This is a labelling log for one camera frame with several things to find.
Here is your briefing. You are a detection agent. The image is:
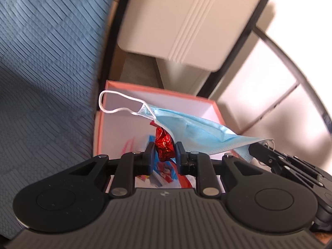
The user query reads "red tea packet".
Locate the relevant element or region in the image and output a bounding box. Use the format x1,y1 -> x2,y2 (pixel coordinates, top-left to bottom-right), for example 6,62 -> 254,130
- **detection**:
150,121 -> 176,162

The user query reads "blue snack wrapper bag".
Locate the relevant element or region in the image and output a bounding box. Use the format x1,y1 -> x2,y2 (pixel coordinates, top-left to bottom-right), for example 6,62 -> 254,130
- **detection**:
150,151 -> 178,183

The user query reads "white paper towel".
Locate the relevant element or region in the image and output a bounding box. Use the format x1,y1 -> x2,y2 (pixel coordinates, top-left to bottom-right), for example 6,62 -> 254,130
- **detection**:
135,175 -> 182,189

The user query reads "pink feather toy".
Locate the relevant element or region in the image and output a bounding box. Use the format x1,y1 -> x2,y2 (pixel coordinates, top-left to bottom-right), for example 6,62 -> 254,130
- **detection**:
122,138 -> 134,154

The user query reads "pink cardboard box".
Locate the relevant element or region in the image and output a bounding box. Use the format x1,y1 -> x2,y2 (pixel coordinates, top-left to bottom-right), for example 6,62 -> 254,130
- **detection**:
93,81 -> 225,159

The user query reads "blue face mask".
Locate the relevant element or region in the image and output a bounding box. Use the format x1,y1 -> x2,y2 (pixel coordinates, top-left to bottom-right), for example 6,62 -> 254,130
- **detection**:
99,90 -> 274,162

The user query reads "blue textured seat cushion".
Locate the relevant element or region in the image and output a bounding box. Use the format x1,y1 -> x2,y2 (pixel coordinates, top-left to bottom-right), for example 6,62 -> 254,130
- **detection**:
1,0 -> 112,239

